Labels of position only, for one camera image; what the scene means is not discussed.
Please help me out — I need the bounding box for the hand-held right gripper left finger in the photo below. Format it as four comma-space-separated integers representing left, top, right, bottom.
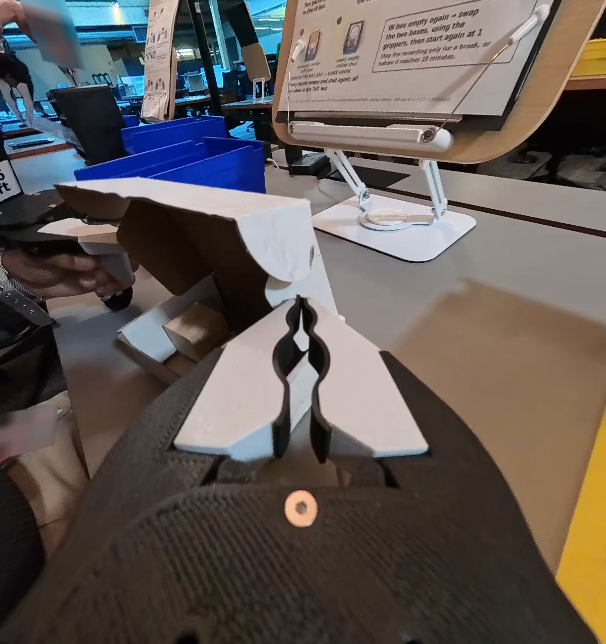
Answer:
173, 296, 304, 463

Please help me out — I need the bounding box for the plain wooden cube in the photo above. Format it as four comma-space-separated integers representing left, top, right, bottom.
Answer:
163, 302, 229, 362

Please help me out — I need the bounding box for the dark grey backing board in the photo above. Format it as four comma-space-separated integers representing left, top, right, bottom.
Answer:
501, 0, 562, 131

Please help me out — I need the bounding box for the grey desk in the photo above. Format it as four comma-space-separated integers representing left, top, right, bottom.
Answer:
11, 146, 606, 574

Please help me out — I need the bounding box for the person's torso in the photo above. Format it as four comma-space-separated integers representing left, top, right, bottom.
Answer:
0, 460, 47, 644

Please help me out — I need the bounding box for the person's left hand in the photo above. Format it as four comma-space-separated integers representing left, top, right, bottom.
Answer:
2, 251, 128, 302

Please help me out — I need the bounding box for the brown printed paper banner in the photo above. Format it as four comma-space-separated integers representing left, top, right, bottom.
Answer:
141, 0, 179, 121

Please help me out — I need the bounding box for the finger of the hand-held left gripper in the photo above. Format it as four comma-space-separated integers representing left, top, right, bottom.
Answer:
36, 220, 121, 244

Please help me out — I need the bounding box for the white cardboard mailer box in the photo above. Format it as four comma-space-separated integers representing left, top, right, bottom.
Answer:
55, 178, 346, 385

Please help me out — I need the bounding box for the yellow storage bin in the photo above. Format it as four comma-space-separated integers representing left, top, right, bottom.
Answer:
572, 38, 606, 77

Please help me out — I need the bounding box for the grey woven watch strap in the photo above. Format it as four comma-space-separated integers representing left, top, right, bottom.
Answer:
0, 252, 57, 328

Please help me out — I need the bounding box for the black office chair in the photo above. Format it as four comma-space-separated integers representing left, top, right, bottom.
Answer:
49, 86, 128, 164

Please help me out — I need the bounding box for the white document stand wooden board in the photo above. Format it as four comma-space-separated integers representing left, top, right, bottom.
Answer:
272, 0, 606, 263

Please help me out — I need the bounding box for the yellow plastic bin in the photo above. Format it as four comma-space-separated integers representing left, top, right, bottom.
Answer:
557, 352, 606, 644

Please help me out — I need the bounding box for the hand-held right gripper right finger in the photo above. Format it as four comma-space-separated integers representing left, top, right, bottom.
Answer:
303, 297, 430, 464

